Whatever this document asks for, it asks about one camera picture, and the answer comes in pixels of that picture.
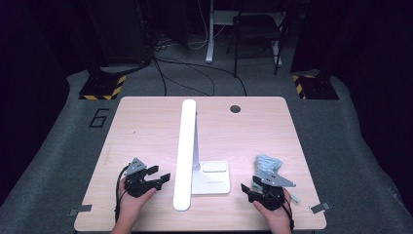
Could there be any black floor cable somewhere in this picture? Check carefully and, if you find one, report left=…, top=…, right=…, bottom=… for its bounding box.
left=152, top=58, right=169, bottom=97
left=155, top=59, right=248, bottom=98

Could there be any light green fluffy towel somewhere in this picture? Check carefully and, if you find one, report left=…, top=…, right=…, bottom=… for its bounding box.
left=251, top=154, right=300, bottom=203

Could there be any black yellow striped base plate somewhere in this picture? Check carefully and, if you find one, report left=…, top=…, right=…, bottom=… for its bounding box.
left=291, top=73, right=340, bottom=100
left=78, top=73, right=127, bottom=101

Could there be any dark cabinet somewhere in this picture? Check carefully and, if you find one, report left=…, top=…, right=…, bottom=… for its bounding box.
left=87, top=0, right=154, bottom=66

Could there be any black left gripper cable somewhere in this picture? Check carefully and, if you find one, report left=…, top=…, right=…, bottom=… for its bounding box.
left=114, top=165, right=131, bottom=222

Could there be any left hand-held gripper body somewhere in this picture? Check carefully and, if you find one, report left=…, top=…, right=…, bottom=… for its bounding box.
left=123, top=157, right=158, bottom=198

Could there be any black folding chair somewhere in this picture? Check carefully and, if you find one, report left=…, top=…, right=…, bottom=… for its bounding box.
left=226, top=13, right=290, bottom=77

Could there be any white desk lamp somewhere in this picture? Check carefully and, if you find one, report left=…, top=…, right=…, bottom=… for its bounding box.
left=172, top=98, right=231, bottom=212

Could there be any white hanging cable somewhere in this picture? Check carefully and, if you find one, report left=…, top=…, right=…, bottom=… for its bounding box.
left=188, top=0, right=210, bottom=51

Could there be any grey tape strip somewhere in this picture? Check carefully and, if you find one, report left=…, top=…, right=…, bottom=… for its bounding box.
left=68, top=204, right=93, bottom=216
left=310, top=202, right=331, bottom=215

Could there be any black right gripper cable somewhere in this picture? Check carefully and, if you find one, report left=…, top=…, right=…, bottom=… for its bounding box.
left=282, top=197, right=295, bottom=232

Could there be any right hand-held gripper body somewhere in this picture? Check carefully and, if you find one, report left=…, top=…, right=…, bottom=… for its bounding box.
left=251, top=171, right=297, bottom=211

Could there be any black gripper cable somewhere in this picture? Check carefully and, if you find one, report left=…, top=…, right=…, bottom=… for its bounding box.
left=114, top=165, right=131, bottom=222
left=282, top=197, right=295, bottom=232

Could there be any person's left hand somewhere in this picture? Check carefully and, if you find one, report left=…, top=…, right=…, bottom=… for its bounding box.
left=118, top=177, right=158, bottom=215

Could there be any person's right hand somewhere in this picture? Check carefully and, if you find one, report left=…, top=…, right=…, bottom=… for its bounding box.
left=252, top=188, right=292, bottom=225

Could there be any white metal desk frame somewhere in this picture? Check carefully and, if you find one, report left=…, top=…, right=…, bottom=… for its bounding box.
left=205, top=0, right=286, bottom=67

